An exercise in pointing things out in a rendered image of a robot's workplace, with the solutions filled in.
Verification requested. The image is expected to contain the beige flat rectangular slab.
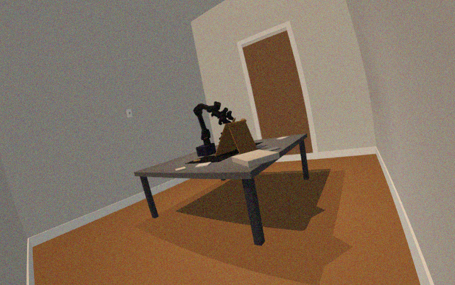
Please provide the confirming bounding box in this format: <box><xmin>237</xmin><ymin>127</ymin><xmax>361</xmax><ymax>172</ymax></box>
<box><xmin>232</xmin><ymin>150</ymin><xmax>280</xmax><ymax>168</ymax></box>

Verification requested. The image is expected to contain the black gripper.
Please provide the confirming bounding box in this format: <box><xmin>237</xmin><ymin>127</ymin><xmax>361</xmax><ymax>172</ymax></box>
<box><xmin>217</xmin><ymin>110</ymin><xmax>234</xmax><ymax>125</ymax></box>

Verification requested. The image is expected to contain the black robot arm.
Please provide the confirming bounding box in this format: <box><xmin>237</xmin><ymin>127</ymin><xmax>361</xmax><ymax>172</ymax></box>
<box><xmin>193</xmin><ymin>102</ymin><xmax>228</xmax><ymax>146</ymax></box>

